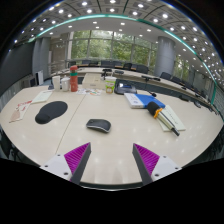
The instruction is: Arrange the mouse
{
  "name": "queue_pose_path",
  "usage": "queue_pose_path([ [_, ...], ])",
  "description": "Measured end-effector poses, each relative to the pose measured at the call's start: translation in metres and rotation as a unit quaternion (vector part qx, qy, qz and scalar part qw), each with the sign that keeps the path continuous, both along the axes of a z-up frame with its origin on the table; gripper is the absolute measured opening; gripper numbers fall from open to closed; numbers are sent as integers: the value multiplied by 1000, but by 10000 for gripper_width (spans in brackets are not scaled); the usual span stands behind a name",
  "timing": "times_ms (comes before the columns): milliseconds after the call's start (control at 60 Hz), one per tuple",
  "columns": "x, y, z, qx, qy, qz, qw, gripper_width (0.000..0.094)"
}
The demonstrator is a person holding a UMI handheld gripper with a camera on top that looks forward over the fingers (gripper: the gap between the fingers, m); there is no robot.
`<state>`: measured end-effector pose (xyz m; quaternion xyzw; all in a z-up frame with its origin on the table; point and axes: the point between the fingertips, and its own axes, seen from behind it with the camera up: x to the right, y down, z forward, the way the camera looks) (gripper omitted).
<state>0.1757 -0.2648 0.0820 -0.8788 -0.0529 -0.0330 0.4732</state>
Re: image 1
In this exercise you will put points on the red drink bottle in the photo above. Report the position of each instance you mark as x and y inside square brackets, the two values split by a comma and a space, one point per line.
[74, 78]

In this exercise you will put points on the black office chairs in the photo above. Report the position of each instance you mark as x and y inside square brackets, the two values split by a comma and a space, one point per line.
[142, 69]

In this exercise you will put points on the red and white brochure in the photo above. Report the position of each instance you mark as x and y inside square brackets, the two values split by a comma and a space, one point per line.
[20, 111]

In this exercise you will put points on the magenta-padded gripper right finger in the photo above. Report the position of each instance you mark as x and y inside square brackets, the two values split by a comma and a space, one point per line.
[148, 158]

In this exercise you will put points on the blue book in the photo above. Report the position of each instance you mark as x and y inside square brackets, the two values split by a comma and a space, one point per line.
[150, 99]

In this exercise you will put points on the ceiling lights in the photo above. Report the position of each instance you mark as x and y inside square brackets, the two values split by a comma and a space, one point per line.
[89, 11]

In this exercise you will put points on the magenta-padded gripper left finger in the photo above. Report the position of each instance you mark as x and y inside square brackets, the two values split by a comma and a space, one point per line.
[76, 156]

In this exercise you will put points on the black desk device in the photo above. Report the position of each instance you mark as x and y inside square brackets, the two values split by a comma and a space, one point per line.
[125, 87]

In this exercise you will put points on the colourful sticker sheet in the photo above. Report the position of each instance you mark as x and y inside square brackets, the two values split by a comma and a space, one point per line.
[89, 91]

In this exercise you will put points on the green printed paper cup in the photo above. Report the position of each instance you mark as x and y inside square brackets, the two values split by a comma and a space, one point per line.
[110, 85]

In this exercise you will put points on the white paper cup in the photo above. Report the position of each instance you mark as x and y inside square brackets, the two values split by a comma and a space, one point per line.
[56, 82]

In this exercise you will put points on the black mouse pad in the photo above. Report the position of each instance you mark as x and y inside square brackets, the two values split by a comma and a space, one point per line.
[51, 111]

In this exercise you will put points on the long curved conference table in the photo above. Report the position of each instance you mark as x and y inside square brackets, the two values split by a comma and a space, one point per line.
[96, 70]

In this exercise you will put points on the pale yellow notepad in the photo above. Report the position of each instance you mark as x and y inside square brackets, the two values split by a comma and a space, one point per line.
[176, 118]

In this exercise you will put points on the black desk microphones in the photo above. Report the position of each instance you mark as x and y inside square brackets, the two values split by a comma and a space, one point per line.
[118, 72]

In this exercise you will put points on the black and orange handheld tool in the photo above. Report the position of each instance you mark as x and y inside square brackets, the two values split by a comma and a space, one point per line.
[161, 116]

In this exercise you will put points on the white lidded mug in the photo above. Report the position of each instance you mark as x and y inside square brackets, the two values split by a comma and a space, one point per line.
[65, 84]

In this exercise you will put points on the black computer mouse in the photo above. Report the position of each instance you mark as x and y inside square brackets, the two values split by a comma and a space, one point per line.
[98, 125]

